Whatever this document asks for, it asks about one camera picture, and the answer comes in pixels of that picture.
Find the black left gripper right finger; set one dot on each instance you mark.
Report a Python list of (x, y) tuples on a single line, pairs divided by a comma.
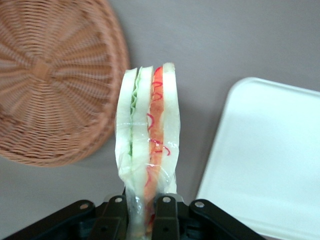
[(166, 217)]

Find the cream rectangular plastic tray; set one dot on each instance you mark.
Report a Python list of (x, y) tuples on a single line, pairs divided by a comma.
[(262, 155)]

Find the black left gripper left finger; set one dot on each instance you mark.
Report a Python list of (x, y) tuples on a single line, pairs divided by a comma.
[(110, 217)]

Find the triangular sandwich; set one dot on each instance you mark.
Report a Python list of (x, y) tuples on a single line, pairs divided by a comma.
[(142, 120)]

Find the round brown wicker basket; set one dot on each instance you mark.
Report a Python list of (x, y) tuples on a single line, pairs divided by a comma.
[(50, 75)]

